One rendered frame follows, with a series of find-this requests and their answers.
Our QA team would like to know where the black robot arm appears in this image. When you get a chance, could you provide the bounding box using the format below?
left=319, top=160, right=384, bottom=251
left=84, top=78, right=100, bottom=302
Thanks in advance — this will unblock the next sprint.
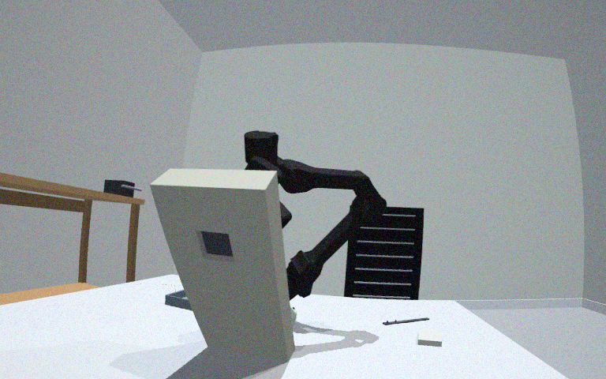
left=244, top=130, right=387, bottom=301

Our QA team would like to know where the grey rectangular panel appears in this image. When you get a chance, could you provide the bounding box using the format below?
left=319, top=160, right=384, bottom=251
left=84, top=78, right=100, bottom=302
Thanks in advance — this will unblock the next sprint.
left=150, top=168, right=295, bottom=362

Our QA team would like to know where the white rectangular block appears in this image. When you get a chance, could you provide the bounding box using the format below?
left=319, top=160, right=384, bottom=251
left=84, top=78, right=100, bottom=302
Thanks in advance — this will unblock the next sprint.
left=418, top=329, right=443, bottom=347

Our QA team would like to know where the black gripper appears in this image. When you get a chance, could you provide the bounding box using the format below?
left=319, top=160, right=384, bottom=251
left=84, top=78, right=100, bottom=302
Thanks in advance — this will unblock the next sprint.
left=245, top=156, right=283, bottom=184

